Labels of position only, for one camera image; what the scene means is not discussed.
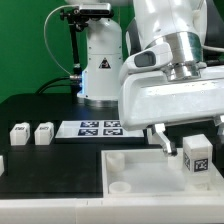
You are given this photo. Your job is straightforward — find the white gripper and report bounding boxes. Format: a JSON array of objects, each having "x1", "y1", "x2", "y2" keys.
[{"x1": 118, "y1": 43, "x2": 224, "y2": 156}]

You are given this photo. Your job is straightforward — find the white square tabletop part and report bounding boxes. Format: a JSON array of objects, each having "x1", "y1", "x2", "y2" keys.
[{"x1": 101, "y1": 149, "x2": 224, "y2": 198}]

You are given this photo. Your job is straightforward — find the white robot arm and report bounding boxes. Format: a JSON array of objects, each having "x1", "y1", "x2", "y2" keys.
[{"x1": 65, "y1": 0, "x2": 224, "y2": 155}]

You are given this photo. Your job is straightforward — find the white obstacle fence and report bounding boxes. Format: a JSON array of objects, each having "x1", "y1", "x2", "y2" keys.
[{"x1": 0, "y1": 196, "x2": 224, "y2": 224}]

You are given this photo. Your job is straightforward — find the white block left edge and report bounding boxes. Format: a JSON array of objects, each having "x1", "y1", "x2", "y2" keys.
[{"x1": 0, "y1": 156, "x2": 4, "y2": 177}]

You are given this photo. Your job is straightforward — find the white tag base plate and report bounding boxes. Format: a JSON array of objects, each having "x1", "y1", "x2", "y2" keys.
[{"x1": 56, "y1": 120, "x2": 143, "y2": 139}]

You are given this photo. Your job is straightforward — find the black camera stand pole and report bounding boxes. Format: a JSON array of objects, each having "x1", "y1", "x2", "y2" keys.
[{"x1": 60, "y1": 9, "x2": 87, "y2": 95}]

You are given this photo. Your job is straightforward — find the black base cables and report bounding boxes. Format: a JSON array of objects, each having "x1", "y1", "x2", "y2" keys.
[{"x1": 35, "y1": 75, "x2": 83, "y2": 95}]

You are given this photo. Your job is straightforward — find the black camera on stand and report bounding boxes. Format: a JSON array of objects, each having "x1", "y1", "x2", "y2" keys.
[{"x1": 79, "y1": 3, "x2": 111, "y2": 17}]

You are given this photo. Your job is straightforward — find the grey camera cable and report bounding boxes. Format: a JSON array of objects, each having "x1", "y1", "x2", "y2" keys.
[{"x1": 43, "y1": 4, "x2": 80, "y2": 77}]

